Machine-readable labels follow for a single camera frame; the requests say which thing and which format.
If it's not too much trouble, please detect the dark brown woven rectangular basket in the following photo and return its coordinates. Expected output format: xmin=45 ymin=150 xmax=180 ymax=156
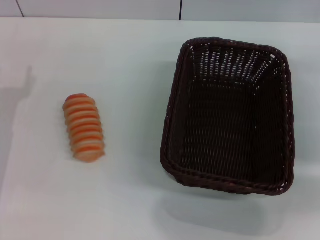
xmin=159 ymin=36 xmax=296 ymax=197

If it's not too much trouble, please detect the orange striped bread loaf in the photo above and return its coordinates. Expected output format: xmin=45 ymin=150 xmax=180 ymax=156
xmin=62 ymin=93 xmax=107 ymax=164

